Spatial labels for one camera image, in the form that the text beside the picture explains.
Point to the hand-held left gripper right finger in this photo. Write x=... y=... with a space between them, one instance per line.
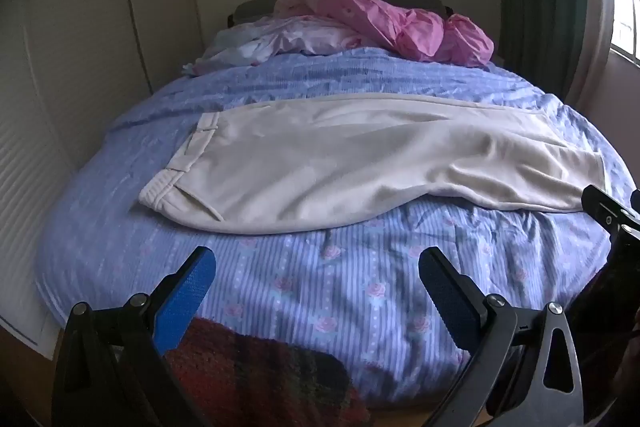
x=446 y=302

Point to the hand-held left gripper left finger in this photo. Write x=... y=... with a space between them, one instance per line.
x=186 y=299

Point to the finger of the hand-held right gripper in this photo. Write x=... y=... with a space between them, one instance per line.
x=602 y=209

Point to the white pants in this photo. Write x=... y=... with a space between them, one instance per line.
x=325 y=157

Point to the person's right forearm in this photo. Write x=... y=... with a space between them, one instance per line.
x=607 y=327

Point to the red plaid knit cloth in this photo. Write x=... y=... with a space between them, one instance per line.
x=260 y=377

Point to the blue striped floral duvet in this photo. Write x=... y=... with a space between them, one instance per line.
x=300 y=287

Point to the window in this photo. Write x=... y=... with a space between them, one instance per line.
x=625 y=22

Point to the white louvered wardrobe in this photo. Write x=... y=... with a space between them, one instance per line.
x=30 y=187

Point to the pink crumpled cloth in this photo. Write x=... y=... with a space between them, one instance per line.
x=400 y=27

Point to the pale pink bed sheet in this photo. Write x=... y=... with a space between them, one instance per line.
x=280 y=39

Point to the dark headboard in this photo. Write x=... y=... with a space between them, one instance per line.
x=250 y=9

